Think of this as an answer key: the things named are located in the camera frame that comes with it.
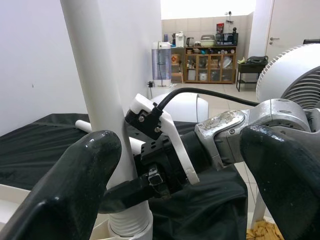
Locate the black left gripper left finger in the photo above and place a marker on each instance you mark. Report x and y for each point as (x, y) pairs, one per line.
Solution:
(70, 190)

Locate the white plastic table leg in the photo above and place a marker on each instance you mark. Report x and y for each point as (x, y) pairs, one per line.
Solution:
(83, 125)
(97, 75)

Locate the steel electric kettle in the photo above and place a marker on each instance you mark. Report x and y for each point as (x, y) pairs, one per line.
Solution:
(190, 42)

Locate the white metal frame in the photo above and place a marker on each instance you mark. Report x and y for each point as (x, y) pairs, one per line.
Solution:
(257, 210)

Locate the brown wooden glass cabinet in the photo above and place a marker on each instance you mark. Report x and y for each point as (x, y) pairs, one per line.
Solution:
(210, 67)

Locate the black wall plug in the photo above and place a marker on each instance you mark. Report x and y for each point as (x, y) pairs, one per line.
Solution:
(150, 84)

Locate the black table cloth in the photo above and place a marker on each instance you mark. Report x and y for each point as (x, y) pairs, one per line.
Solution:
(37, 145)

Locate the white plastic table top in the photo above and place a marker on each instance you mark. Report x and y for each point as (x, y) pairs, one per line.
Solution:
(15, 197)

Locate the red box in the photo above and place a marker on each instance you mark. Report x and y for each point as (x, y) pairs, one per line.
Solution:
(220, 28)

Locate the white water dispenser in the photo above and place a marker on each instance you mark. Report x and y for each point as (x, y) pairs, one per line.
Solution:
(180, 40)

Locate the yellow crumpled cloth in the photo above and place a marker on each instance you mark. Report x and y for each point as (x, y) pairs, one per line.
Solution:
(262, 230)

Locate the black metal side table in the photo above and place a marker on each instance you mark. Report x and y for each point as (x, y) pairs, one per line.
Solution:
(250, 68)

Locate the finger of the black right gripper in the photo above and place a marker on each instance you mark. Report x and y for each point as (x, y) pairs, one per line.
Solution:
(125, 195)

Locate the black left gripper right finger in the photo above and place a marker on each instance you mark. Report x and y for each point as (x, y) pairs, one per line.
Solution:
(287, 185)

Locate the white door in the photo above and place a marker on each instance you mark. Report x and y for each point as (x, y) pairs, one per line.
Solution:
(295, 20)

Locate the black microwave oven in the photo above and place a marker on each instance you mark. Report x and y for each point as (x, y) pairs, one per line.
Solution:
(227, 39)

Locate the white purple insect lamp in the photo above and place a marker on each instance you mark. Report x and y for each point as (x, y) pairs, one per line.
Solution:
(161, 62)

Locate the black bag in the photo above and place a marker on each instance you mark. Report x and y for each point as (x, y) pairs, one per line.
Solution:
(256, 60)

